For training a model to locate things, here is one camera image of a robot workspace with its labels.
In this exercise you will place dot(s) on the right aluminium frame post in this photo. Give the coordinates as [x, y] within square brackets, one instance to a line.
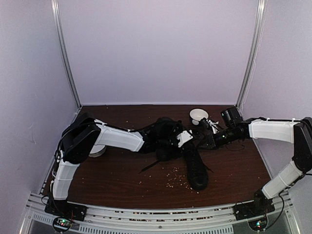
[248, 74]

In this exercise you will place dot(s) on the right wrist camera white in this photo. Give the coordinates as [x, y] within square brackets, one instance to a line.
[210, 125]

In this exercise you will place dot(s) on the white scalloped bowl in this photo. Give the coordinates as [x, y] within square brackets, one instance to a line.
[97, 151]

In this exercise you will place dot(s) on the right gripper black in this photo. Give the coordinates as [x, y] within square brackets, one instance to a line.
[209, 138]

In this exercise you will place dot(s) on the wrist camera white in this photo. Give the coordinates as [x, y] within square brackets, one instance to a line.
[210, 125]
[183, 138]

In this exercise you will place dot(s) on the left controller board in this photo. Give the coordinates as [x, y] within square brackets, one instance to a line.
[61, 224]

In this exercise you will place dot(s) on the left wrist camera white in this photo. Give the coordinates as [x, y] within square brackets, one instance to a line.
[183, 138]

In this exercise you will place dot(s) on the black white round bowl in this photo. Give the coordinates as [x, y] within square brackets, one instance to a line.
[196, 115]

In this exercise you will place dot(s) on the aluminium frame post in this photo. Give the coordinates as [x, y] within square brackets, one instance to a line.
[248, 74]
[64, 54]

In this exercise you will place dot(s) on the black canvas shoe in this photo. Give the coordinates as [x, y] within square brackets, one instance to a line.
[165, 153]
[197, 174]

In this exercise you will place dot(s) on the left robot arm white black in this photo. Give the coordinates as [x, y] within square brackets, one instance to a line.
[89, 136]

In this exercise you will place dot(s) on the left aluminium frame post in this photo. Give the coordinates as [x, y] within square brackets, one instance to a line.
[64, 54]

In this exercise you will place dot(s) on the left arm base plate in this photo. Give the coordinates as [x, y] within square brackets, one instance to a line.
[67, 210]

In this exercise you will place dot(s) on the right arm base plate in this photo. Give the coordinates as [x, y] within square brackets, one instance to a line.
[249, 210]

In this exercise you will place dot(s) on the controller board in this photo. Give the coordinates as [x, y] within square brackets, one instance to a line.
[258, 224]
[61, 224]

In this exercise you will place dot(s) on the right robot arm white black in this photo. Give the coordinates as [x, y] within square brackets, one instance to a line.
[294, 131]

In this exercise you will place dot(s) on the front aluminium rail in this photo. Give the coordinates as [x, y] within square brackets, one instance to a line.
[219, 219]

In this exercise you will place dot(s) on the right controller board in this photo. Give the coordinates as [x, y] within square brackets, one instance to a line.
[258, 224]

